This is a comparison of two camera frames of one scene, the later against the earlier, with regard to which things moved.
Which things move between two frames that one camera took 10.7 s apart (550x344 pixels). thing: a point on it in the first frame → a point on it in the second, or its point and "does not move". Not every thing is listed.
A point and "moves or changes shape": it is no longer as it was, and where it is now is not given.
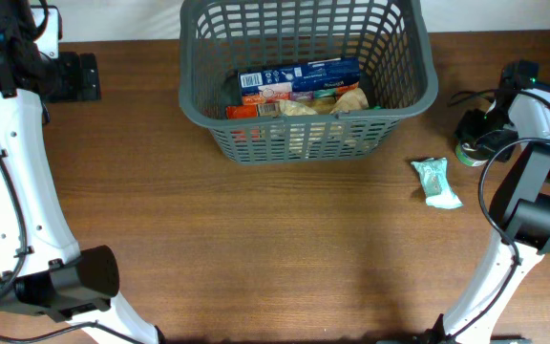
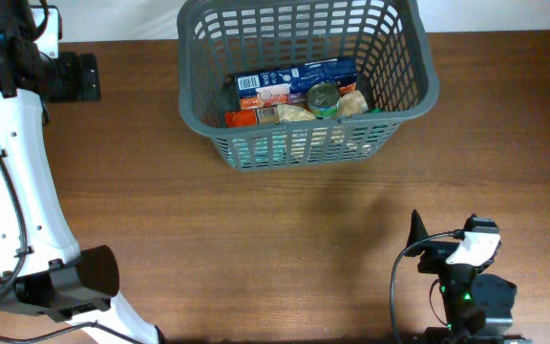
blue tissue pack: (299, 81) does not move
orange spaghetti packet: (263, 110) moves or changes shape
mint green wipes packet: (438, 188) → (243, 151)
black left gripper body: (67, 81) does not move
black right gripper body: (488, 130) → (453, 278)
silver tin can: (469, 155) → (323, 100)
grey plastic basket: (220, 40) does not move
